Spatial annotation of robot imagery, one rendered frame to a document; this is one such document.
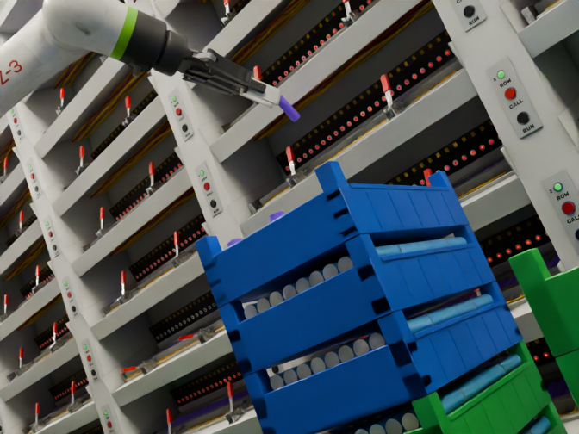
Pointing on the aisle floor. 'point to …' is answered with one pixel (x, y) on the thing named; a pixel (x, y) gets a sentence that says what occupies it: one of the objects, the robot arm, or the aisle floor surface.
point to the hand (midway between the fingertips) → (260, 92)
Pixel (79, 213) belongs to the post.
